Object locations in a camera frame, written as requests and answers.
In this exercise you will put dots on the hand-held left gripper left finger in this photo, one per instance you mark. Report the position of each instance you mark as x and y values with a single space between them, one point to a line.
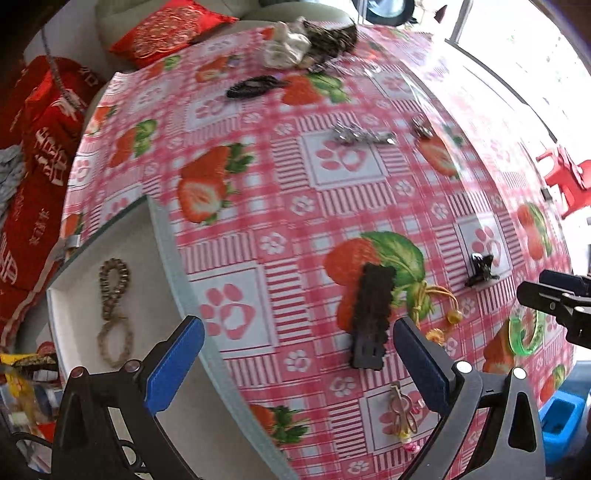
175 364

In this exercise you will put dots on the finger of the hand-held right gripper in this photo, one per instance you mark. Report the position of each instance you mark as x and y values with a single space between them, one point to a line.
565 281
538 295

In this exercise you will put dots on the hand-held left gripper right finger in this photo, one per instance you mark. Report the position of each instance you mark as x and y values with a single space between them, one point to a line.
421 364

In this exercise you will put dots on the green translucent bangle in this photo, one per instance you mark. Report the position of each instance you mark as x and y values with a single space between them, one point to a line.
516 338

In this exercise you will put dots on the black claw hair clip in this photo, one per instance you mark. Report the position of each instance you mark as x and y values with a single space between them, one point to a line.
480 270

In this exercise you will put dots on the black serrated hair clip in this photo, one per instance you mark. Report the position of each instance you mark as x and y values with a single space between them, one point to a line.
371 318

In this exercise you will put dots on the grey jewelry tray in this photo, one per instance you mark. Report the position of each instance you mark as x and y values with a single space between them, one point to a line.
127 247

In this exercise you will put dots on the silver leaf hair clip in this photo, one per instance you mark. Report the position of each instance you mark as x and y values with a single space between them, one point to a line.
362 135

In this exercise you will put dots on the gold flower hair clip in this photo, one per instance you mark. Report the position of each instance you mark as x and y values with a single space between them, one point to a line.
398 406

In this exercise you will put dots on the red plastic stool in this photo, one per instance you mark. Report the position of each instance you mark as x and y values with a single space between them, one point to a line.
568 175

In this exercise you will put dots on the blue plastic stool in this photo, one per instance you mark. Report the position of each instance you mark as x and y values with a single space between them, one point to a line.
561 413

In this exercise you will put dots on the yellow packet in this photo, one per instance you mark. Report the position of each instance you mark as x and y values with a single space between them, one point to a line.
21 374

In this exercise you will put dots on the metal tablecloth clamp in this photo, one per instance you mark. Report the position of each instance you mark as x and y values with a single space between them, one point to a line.
71 242

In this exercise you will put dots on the pink checked strawberry tablecloth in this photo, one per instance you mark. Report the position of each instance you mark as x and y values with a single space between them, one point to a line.
277 194

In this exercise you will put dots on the small silver charm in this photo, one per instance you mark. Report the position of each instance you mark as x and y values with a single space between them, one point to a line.
421 127

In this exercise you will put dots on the pile of red printed bags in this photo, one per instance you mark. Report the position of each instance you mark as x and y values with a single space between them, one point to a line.
46 161

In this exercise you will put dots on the grey cloth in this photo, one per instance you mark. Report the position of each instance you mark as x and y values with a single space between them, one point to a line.
9 177

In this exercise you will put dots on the dark round object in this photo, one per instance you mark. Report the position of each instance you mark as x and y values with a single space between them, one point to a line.
388 10

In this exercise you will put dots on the dark patterned scrunchie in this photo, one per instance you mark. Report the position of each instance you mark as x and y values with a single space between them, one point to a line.
332 37

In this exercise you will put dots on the red embroidered cushion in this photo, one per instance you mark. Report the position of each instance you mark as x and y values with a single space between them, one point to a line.
171 30

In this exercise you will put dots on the white scrunchie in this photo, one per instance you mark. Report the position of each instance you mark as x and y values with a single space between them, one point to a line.
286 46

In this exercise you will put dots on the beige sofa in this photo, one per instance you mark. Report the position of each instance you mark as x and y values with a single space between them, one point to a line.
113 23

